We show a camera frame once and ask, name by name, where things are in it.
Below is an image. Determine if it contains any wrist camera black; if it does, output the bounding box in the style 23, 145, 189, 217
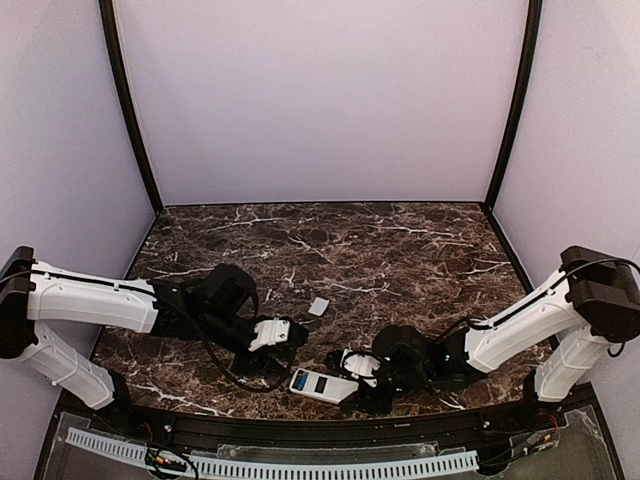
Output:
248, 317, 309, 352
325, 349, 382, 388

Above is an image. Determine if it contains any left black frame post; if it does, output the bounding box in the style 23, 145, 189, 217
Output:
98, 0, 164, 215

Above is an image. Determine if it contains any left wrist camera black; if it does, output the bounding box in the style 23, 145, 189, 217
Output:
248, 317, 309, 352

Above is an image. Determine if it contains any black front rail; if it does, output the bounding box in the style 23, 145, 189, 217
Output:
91, 383, 523, 450

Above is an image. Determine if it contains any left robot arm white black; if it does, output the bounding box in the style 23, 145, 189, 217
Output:
1, 246, 308, 411

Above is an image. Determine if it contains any white red remote control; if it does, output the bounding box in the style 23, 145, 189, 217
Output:
289, 369, 359, 405

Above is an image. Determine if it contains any right black frame post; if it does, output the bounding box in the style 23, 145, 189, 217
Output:
484, 0, 543, 211

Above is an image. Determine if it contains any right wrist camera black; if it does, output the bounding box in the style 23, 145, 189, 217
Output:
325, 349, 382, 388

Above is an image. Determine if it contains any left white cable duct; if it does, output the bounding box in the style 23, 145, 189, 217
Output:
65, 427, 147, 468

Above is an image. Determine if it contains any black frame post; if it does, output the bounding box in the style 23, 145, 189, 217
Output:
484, 0, 543, 211
98, 0, 164, 215

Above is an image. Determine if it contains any white battery cover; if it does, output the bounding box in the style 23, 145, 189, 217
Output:
308, 297, 330, 317

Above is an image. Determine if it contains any blue battery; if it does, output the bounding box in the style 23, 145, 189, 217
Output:
290, 371, 308, 391

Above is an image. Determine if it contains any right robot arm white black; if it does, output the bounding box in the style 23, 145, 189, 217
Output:
340, 246, 639, 415

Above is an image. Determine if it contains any left camera cable black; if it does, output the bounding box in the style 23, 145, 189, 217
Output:
201, 314, 300, 393

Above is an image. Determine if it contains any white cable duct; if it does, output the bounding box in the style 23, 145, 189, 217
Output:
65, 427, 147, 468
191, 451, 479, 480

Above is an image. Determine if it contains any right white cable duct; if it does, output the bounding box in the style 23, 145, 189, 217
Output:
191, 451, 479, 480

